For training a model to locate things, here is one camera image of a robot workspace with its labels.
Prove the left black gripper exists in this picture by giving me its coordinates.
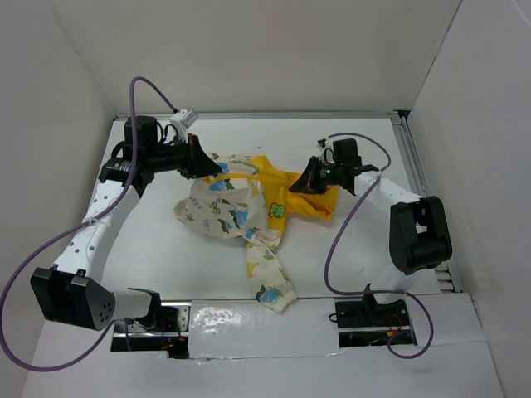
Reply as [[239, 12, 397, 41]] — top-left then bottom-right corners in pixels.
[[145, 132, 220, 179]]

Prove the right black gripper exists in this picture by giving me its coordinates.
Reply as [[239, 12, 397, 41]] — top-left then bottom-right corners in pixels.
[[292, 156, 345, 195]]

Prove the dinosaur print yellow-lined jacket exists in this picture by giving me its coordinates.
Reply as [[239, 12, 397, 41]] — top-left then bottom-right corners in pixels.
[[173, 153, 339, 313]]

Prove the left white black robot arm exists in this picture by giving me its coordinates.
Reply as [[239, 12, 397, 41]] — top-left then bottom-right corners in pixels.
[[31, 109, 222, 331]]

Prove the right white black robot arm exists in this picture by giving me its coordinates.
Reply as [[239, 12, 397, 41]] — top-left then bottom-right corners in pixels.
[[290, 133, 453, 325]]

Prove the white tape sheet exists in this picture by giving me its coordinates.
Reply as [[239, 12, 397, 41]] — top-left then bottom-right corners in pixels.
[[188, 298, 341, 360]]

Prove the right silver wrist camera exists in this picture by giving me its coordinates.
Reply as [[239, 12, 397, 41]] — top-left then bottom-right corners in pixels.
[[317, 138, 332, 151]]

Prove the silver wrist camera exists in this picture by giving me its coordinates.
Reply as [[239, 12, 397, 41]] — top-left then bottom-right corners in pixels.
[[169, 108, 199, 142], [317, 138, 332, 151]]

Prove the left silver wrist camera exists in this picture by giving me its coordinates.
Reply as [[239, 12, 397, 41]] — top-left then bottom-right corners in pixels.
[[169, 108, 199, 142]]

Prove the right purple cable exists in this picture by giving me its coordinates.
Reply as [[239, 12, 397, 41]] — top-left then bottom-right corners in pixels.
[[323, 132, 434, 360]]

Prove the purple cable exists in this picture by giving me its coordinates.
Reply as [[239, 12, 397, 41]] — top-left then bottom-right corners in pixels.
[[0, 75, 179, 371], [323, 132, 434, 360]]

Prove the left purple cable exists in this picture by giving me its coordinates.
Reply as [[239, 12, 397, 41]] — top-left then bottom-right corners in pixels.
[[0, 75, 179, 371]]

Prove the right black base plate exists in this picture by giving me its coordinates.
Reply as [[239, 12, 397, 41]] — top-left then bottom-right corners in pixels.
[[329, 296, 417, 347]]

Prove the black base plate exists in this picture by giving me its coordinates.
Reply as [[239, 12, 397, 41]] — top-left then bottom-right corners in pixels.
[[329, 296, 417, 347], [110, 302, 191, 359]]

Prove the aluminium frame rail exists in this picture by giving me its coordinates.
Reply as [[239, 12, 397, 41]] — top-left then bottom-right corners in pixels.
[[111, 109, 464, 294]]

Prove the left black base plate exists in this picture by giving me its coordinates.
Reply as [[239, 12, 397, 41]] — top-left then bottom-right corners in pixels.
[[110, 302, 191, 359]]

